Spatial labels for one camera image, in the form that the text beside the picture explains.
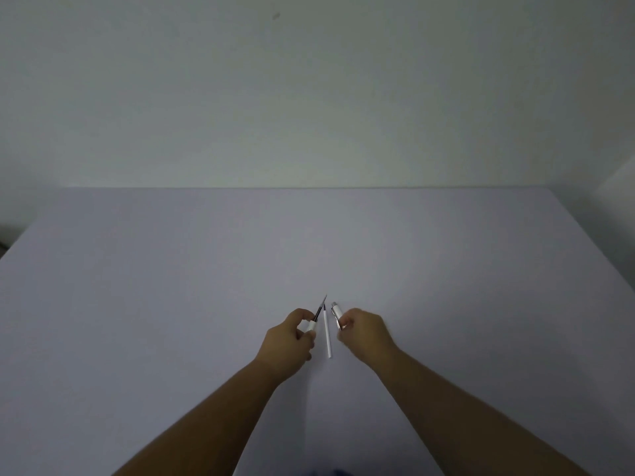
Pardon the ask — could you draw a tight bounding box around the person's right forearm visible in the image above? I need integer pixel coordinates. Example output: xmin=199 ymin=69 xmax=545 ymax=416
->
xmin=368 ymin=348 xmax=592 ymax=476

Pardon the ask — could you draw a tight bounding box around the white pen refill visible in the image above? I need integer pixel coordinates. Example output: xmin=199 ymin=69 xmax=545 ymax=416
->
xmin=322 ymin=294 xmax=333 ymax=360

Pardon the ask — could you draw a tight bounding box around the white pen barrel black tip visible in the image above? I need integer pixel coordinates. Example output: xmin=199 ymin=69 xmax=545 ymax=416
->
xmin=306 ymin=302 xmax=326 ymax=343

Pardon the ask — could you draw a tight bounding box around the person's left hand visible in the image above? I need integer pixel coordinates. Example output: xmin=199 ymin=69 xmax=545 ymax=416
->
xmin=255 ymin=307 xmax=317 ymax=383

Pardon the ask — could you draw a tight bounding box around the person's right hand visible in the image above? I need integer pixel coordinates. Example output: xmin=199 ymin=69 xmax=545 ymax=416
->
xmin=337 ymin=307 xmax=401 ymax=369

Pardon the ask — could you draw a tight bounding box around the person's left forearm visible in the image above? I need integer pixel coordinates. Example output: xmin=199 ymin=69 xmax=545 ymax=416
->
xmin=113 ymin=359 xmax=284 ymax=476

